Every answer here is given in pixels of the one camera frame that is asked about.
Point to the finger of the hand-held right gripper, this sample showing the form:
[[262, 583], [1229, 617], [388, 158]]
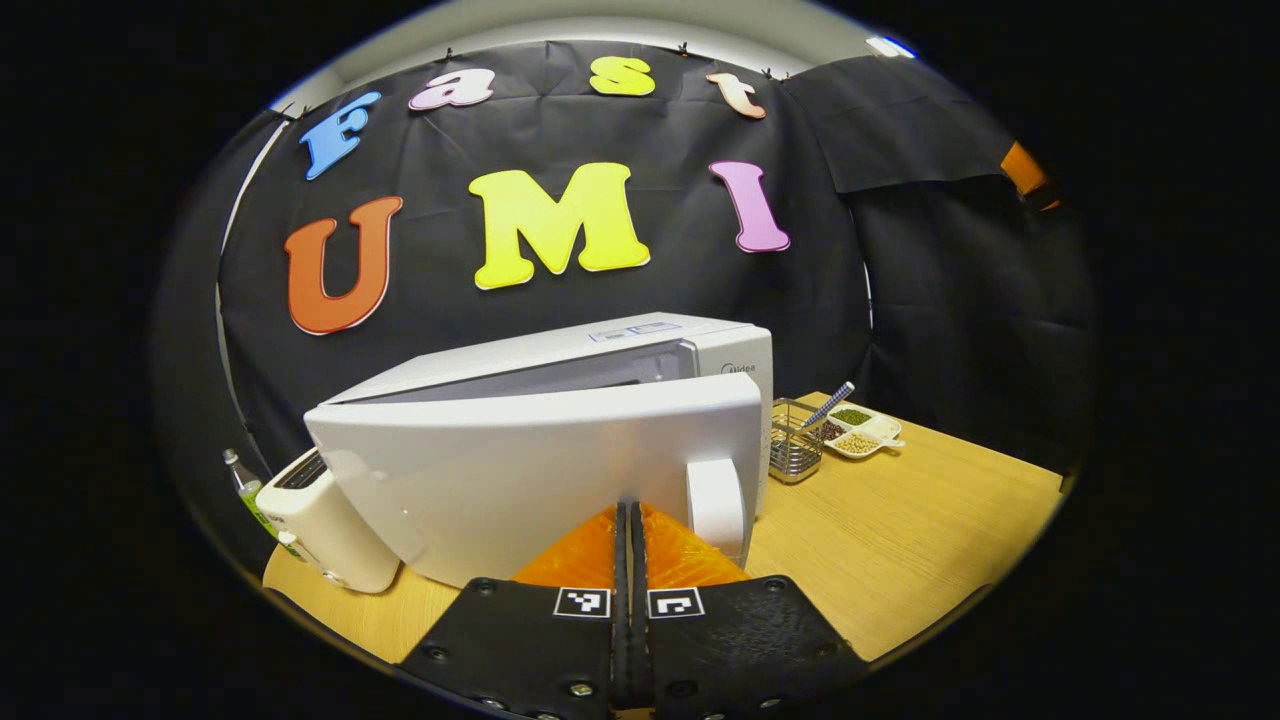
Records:
[[1022, 170]]

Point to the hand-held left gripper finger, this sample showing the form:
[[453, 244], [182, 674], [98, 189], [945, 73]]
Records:
[[638, 620], [620, 620]]

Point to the white microwave oven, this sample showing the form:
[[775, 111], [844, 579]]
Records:
[[520, 470]]

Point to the white divided dish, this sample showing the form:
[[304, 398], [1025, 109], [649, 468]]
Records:
[[870, 430]]

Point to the white toaster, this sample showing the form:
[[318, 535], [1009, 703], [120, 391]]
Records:
[[330, 530]]

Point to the green label drink bottle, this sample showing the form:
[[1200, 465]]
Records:
[[250, 495]]

